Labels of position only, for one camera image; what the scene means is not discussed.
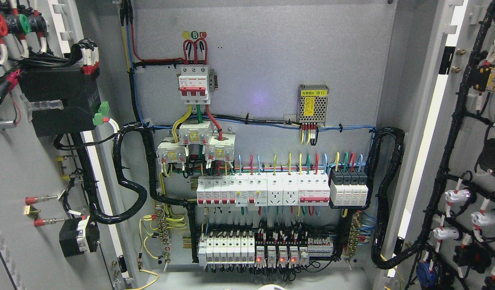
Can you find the lower relay and breaker row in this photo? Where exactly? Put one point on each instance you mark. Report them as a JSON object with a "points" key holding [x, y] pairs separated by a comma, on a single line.
{"points": [[262, 249]]}

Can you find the metal mesh power supply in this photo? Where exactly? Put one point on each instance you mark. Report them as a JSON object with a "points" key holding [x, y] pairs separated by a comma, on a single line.
{"points": [[312, 103]]}

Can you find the grey cabinet door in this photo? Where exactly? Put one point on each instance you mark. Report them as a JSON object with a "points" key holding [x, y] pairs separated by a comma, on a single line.
{"points": [[450, 210], [31, 257]]}

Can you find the large red main breaker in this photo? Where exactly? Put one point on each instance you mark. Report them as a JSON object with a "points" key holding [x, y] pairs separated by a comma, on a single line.
{"points": [[196, 84]]}

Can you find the white current transformers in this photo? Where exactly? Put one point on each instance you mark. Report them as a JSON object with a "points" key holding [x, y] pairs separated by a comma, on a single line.
{"points": [[192, 136]]}

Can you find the black digital power meter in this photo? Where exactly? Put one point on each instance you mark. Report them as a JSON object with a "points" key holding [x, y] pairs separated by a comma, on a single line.
{"points": [[67, 99]]}

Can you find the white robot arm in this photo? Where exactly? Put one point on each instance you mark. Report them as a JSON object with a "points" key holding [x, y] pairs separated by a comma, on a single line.
{"points": [[271, 287]]}

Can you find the white socket breaker row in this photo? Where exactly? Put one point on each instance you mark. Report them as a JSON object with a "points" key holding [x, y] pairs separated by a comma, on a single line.
{"points": [[337, 188]]}

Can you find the white rotary selector switch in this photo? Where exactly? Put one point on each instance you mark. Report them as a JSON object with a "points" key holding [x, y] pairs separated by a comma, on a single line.
{"points": [[79, 235]]}

